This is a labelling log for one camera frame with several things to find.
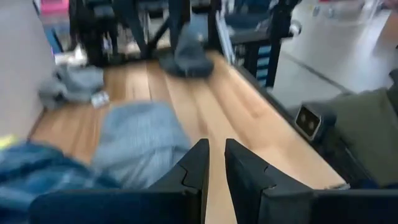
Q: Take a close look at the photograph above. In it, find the black metal frame stand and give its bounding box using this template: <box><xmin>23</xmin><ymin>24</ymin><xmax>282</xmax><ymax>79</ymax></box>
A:
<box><xmin>211</xmin><ymin>0</ymin><xmax>302</xmax><ymax>88</ymax></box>

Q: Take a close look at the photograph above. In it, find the small grey garment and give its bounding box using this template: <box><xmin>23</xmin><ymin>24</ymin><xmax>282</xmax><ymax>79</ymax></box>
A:
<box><xmin>37</xmin><ymin>64</ymin><xmax>106</xmax><ymax>109</ymax></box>

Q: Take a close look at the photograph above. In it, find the blue plaid shirt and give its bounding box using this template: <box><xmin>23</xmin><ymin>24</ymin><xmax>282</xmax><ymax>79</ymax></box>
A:
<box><xmin>0</xmin><ymin>140</ymin><xmax>123</xmax><ymax>224</ymax></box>

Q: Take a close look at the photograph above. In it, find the pink box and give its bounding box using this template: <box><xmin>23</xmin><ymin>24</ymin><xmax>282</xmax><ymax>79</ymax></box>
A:
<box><xmin>39</xmin><ymin>0</ymin><xmax>70</xmax><ymax>16</ymax></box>

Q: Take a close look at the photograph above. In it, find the dark grey-blue garment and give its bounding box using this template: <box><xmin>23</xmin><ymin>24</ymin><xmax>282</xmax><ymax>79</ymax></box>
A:
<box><xmin>159</xmin><ymin>14</ymin><xmax>215</xmax><ymax>78</ymax></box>

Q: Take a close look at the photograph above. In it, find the black depth camera box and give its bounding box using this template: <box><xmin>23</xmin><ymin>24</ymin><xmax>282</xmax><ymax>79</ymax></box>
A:
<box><xmin>294</xmin><ymin>102</ymin><xmax>338</xmax><ymax>142</ymax></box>

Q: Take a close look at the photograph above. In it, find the yellow-green cloth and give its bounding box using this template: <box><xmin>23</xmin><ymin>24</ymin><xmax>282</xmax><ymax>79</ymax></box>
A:
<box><xmin>0</xmin><ymin>134</ymin><xmax>17</xmax><ymax>151</ymax></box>

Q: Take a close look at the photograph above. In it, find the blue drawer unit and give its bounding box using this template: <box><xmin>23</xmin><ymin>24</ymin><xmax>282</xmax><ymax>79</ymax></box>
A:
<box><xmin>256</xmin><ymin>45</ymin><xmax>272</xmax><ymax>87</ymax></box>

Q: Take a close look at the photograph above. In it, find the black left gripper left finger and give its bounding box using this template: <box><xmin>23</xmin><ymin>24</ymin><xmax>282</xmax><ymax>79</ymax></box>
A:
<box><xmin>148</xmin><ymin>138</ymin><xmax>211</xmax><ymax>224</ymax></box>

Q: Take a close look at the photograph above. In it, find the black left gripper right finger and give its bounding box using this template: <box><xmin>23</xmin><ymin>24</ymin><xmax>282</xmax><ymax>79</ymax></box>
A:
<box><xmin>224</xmin><ymin>138</ymin><xmax>313</xmax><ymax>224</ymax></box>

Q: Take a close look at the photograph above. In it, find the olive green fabric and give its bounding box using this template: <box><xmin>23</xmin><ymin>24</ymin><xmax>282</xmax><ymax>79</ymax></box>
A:
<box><xmin>323</xmin><ymin>68</ymin><xmax>398</xmax><ymax>189</ymax></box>

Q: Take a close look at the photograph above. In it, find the light grey knit sweater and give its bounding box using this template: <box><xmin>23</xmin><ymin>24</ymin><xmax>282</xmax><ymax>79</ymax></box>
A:
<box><xmin>91</xmin><ymin>101</ymin><xmax>193</xmax><ymax>190</ymax></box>

